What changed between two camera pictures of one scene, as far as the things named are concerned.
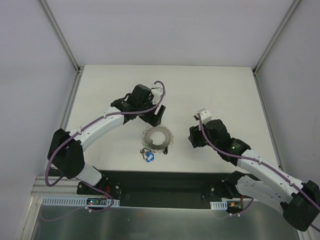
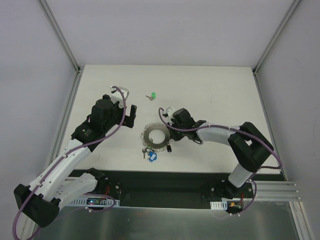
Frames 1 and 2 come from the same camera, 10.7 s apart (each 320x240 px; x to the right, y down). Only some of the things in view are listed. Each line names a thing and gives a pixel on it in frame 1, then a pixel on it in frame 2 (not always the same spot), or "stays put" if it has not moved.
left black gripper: (153, 116) -> (127, 120)
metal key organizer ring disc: (147, 142) stays put
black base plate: (162, 189) stays put
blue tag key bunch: (147, 154) stays put
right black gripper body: (196, 137) -> (173, 133)
